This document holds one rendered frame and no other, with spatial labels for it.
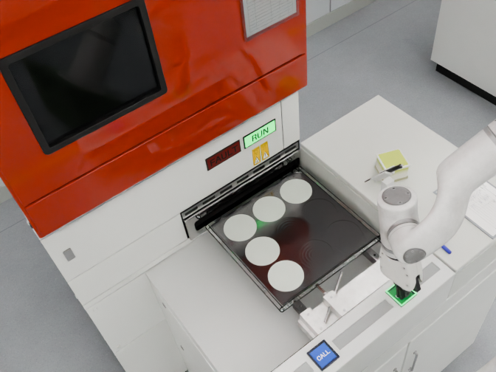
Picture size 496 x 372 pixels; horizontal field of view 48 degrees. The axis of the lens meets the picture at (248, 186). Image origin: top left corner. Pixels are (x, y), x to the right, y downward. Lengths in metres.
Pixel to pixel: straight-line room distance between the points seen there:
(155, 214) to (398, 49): 2.56
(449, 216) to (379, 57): 2.64
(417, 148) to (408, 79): 1.82
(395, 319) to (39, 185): 0.89
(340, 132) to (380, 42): 2.10
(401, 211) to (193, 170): 0.61
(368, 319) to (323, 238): 0.31
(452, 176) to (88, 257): 0.94
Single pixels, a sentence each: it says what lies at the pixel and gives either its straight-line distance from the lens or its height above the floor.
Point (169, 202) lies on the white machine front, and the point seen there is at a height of 1.04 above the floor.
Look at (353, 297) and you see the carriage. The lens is 1.56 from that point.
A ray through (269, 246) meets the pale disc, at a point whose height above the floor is 0.90.
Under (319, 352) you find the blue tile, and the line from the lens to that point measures 1.39.
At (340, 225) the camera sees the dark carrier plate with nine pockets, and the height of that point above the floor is 0.90.
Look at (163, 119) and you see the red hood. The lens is 1.32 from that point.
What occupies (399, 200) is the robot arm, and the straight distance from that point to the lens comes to 1.22.
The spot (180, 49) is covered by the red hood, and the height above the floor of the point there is 1.53.
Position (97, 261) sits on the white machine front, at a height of 0.98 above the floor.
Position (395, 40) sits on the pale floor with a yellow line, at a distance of 3.90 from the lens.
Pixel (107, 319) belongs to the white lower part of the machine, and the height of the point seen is 0.72.
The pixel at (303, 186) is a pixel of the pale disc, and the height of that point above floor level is 0.90.
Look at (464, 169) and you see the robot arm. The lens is 1.21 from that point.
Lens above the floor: 2.24
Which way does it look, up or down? 49 degrees down
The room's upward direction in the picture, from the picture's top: 8 degrees counter-clockwise
